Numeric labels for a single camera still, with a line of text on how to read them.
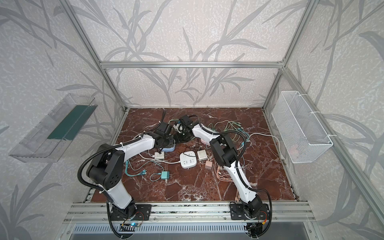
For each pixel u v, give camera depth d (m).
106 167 0.47
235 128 1.02
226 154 0.62
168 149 0.94
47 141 0.64
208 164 0.89
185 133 0.88
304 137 0.61
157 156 0.91
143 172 0.87
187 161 0.89
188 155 0.91
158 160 0.91
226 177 0.85
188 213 0.75
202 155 0.91
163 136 0.72
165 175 0.83
